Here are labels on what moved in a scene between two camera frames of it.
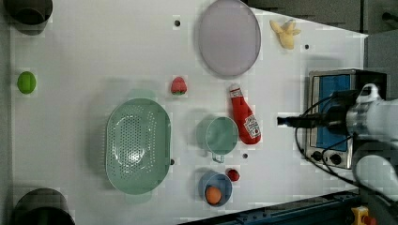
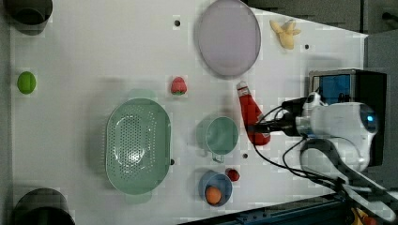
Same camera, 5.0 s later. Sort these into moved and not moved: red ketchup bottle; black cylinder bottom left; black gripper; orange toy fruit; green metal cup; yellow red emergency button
Moved: red ketchup bottle; black gripper
Not moved: yellow red emergency button; black cylinder bottom left; orange toy fruit; green metal cup
